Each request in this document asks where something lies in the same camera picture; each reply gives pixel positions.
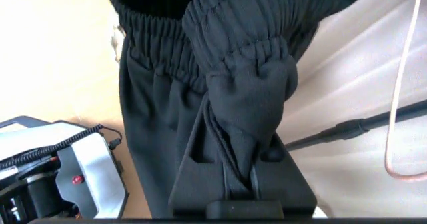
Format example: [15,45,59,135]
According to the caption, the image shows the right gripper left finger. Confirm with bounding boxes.
[168,99,228,219]

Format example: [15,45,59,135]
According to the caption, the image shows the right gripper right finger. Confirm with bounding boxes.
[255,133,318,219]

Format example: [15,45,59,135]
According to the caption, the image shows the black shorts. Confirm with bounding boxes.
[105,0,381,220]

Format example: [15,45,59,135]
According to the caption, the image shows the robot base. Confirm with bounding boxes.
[0,115,130,220]

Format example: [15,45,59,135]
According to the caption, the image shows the black clothes rack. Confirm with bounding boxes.
[285,99,427,151]

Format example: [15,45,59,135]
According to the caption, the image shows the pink clothes hanger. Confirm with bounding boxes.
[384,0,427,181]

